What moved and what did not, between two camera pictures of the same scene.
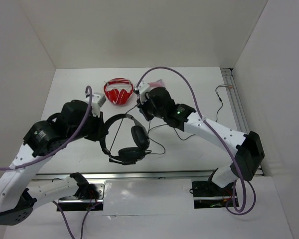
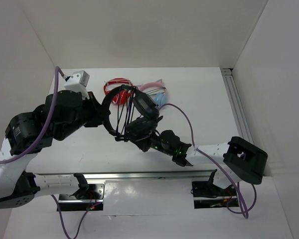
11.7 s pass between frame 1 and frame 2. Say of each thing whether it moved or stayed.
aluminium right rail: stayed
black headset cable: moved
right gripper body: moved
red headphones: stayed
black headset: moved
